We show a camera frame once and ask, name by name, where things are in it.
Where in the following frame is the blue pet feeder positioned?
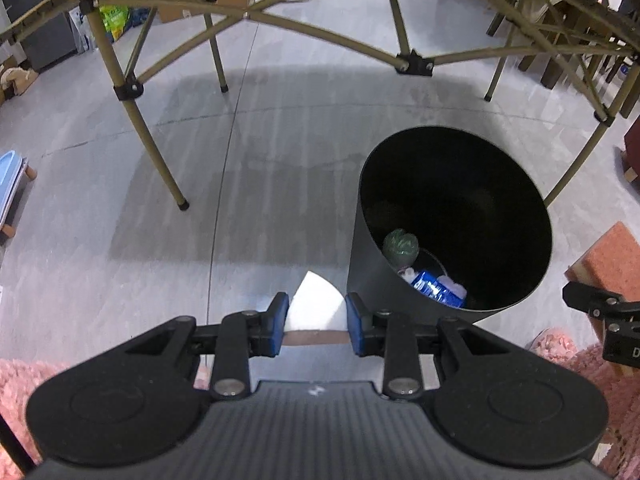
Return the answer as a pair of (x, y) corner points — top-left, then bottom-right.
(0, 150), (38, 238)

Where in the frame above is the white blue bag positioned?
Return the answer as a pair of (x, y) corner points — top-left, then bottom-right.
(72, 5), (98, 53)

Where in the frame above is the wooden chair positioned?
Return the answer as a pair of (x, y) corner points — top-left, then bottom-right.
(600, 35), (640, 120)

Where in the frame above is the white paper piece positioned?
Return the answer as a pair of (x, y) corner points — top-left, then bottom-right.
(282, 270), (351, 347)

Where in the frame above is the blue packet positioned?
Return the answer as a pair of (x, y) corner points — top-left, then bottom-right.
(410, 270), (467, 307)

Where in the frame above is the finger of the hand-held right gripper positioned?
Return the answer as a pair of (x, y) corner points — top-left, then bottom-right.
(564, 282), (640, 319)

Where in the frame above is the green food bag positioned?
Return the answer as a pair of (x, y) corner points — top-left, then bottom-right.
(97, 4), (133, 43)

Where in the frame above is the beige coat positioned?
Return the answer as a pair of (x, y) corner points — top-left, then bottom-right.
(507, 0), (556, 26)

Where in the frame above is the pink fluffy garment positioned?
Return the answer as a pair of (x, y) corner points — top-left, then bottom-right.
(0, 327), (640, 480)

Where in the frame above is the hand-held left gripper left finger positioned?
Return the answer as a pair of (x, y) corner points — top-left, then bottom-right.
(70, 292), (291, 401)

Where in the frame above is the beige plush item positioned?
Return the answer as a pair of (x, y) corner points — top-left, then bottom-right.
(0, 67), (40, 97)

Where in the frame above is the tan folding table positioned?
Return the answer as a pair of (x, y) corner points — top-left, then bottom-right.
(0, 0), (640, 211)

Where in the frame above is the brown sponge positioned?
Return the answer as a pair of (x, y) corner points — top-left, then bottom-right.
(565, 221), (640, 291)

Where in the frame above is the black trash bin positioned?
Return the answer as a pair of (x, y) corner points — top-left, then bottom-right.
(346, 127), (554, 326)

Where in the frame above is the green round item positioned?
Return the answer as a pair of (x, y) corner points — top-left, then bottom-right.
(382, 229), (419, 267)

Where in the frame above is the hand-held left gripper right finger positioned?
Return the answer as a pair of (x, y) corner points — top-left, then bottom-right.
(346, 292), (556, 401)

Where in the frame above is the grey refrigerator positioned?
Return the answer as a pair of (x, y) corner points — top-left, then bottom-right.
(0, 0), (83, 72)

